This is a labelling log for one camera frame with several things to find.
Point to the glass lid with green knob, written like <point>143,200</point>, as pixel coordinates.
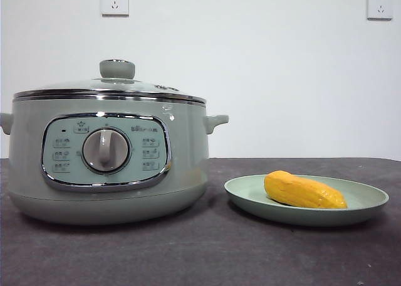
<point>116,69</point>

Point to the yellow corn cob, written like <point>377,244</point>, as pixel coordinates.
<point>301,190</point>

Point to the pale green electric steamer pot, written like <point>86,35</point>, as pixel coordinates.
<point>188,148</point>

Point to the pale green round plate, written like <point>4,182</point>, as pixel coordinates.
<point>247,192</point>

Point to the white wall socket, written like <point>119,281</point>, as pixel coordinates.
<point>379,5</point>
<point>114,1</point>

